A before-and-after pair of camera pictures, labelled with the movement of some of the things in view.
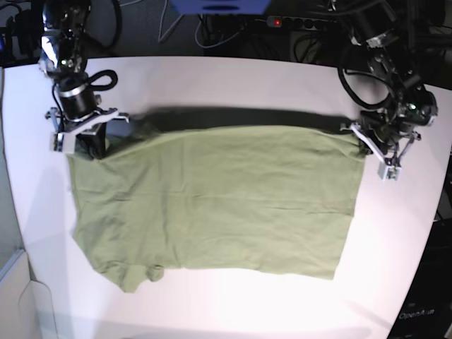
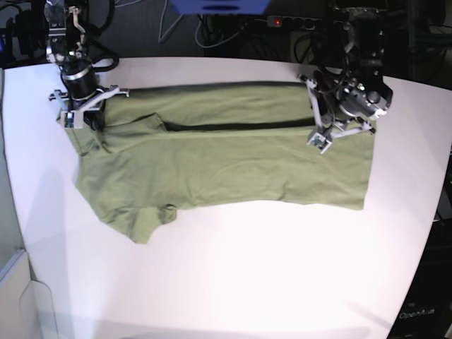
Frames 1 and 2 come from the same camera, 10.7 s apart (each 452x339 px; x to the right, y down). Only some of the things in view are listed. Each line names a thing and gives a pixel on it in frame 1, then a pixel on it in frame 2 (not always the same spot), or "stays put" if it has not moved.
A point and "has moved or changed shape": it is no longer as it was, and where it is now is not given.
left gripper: x=381 y=130 → x=328 y=112
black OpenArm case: x=426 y=312 stays put
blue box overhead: x=220 y=7 stays put
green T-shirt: x=265 y=190 has moved or changed shape
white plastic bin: x=26 y=311 stays put
